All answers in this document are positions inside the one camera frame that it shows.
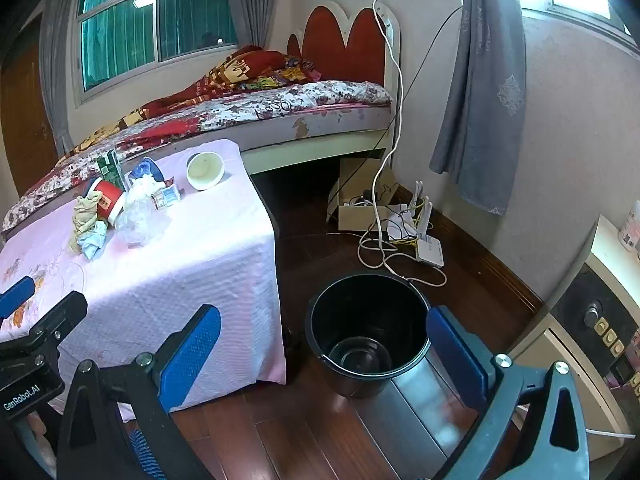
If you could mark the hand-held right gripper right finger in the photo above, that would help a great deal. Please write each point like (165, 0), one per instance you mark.
(455, 360)

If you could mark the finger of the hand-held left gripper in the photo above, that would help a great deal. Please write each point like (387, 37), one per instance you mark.
(17, 295)
(60, 315)

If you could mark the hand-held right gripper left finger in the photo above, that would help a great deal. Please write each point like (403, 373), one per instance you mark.
(192, 355)

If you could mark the light blue cloth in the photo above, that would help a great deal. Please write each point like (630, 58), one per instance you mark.
(94, 242)

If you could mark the yellow cloth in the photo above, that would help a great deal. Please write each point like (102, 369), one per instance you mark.
(85, 215)

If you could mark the clear plastic bag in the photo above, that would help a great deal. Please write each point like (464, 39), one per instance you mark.
(140, 222)

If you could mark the red paper cup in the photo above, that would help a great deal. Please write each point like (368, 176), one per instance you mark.
(106, 199)

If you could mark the black plastic bucket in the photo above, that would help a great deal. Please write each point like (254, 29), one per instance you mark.
(320, 320)

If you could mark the green drink carton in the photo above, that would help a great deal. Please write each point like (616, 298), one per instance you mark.
(110, 170)

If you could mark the small red white box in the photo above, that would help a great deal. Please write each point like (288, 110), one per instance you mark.
(165, 197)

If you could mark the blue white paper bowl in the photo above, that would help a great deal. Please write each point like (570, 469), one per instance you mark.
(150, 165)

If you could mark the pink floral tablecloth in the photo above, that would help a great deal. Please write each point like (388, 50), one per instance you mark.
(200, 260)

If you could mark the cream bedside cabinet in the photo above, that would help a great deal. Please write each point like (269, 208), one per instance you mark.
(560, 355)

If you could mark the blue striped clothing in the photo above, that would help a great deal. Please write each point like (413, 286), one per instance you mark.
(147, 455)

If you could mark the white router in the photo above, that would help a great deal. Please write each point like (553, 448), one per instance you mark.
(429, 250)

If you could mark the cardboard box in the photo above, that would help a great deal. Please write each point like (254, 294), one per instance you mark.
(357, 217)

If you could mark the wooden door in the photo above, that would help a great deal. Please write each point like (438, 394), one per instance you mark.
(25, 120)

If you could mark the white power strip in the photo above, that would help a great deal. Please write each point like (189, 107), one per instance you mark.
(367, 202)

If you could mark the white pump bottle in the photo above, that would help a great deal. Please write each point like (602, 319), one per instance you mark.
(631, 227)

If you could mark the grey patterned curtain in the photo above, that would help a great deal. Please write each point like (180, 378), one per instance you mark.
(480, 110)

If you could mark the red printed blanket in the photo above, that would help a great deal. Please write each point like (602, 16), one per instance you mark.
(220, 85)

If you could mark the floral bed sheet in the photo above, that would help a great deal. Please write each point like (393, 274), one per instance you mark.
(310, 102)

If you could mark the colourful printed cloth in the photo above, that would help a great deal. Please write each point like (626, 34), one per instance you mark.
(295, 72)

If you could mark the window with green curtain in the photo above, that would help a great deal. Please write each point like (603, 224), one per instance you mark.
(175, 15)

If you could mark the red white heart headboard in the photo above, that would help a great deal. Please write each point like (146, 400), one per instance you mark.
(325, 45)

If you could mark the white bed frame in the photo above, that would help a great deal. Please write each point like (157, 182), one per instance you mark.
(310, 147)

